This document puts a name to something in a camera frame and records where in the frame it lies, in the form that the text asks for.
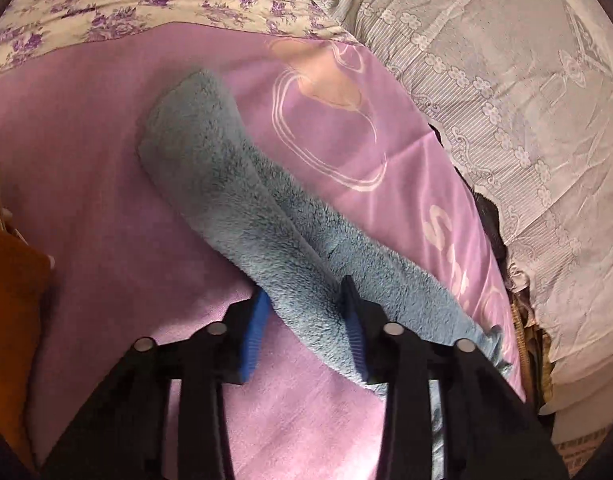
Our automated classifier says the orange cloth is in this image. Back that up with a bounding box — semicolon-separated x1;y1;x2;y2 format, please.
0;220;53;467

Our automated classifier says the blue fluffy sock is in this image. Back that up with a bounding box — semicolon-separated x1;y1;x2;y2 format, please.
285;195;514;466

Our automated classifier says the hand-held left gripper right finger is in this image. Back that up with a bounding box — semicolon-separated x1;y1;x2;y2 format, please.
337;275;569;480

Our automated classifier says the pink printed bed sheet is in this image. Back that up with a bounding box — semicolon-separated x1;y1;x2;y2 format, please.
0;22;528;480

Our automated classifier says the white lace cover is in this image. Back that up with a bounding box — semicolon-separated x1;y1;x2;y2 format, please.
301;0;613;411

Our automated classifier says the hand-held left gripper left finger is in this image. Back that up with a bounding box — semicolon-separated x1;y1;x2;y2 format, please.
39;287;273;480

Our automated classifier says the blue fluffy towel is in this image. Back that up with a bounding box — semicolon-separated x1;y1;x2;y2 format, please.
138;70;387;397

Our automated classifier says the woven straw mat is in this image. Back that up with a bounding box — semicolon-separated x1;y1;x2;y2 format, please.
509;285;555;413

